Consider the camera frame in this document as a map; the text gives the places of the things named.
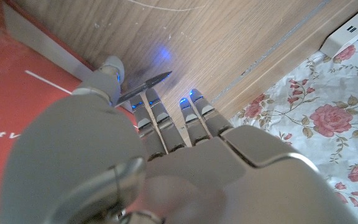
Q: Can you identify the white power strip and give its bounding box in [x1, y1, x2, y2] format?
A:
[319, 0, 358, 58]

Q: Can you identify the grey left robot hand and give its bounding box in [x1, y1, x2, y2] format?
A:
[0, 55, 358, 224]

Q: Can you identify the floral backdrop cloth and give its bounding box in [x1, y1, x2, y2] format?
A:
[228, 24, 358, 224]

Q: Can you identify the black mechanical pencil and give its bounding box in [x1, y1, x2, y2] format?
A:
[114, 70, 173, 108]

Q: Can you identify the red notebook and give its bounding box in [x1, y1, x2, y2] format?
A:
[0, 0, 139, 218]

